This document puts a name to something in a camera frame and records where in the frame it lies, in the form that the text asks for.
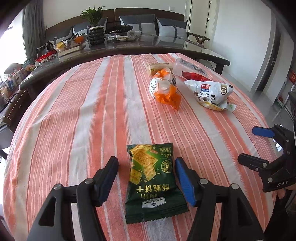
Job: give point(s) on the green cracker packet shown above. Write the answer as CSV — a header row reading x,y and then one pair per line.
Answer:
x,y
152,191

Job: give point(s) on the glass fruit bowl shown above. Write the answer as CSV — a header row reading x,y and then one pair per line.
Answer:
x,y
70,43

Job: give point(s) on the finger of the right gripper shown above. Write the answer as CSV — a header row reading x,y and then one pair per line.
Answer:
x,y
254,163
263,132

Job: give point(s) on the grey curtain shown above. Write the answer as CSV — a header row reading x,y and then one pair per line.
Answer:
x,y
33,28

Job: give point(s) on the black ribbed vase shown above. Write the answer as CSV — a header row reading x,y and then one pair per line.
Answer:
x,y
95,35

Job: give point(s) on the tape roll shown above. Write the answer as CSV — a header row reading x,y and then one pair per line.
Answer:
x,y
131,34

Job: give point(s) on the orange white bread wrapper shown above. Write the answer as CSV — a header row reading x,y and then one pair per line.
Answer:
x,y
162,88

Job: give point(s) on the clear tray with items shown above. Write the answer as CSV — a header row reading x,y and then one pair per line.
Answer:
x,y
121,37

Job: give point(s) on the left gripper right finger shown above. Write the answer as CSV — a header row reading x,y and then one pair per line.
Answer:
x,y
238,220

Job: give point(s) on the yellow wrapped cake bar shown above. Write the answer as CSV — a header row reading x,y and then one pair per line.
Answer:
x,y
153,68

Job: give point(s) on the white milk snack bag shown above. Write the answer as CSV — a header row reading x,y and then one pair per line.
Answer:
x,y
212,95

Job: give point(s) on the clear plastic cartoon box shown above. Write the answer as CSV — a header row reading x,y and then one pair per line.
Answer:
x,y
183,65

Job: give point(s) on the orange striped tablecloth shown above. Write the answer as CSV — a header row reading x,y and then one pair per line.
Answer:
x,y
93,111

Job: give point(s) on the green potted plant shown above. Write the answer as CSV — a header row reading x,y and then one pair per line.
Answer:
x,y
92,15

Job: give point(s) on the long red snack packet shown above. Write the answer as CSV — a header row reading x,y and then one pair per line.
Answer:
x,y
194,76

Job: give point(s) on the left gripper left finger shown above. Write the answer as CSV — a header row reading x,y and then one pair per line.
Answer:
x,y
54,220

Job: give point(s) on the dark brown sofa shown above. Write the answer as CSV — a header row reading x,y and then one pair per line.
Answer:
x,y
64,30

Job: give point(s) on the cluttered side bench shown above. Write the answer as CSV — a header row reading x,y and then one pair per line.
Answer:
x,y
15,101

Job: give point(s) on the white book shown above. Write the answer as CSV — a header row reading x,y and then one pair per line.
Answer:
x,y
71,50

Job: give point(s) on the grey cushion right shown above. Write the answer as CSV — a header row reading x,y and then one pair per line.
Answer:
x,y
172,28

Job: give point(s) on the grey cushion far left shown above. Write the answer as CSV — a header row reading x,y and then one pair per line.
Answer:
x,y
80,28

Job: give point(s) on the dark glass coffee table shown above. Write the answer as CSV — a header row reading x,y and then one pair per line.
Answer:
x,y
44,74

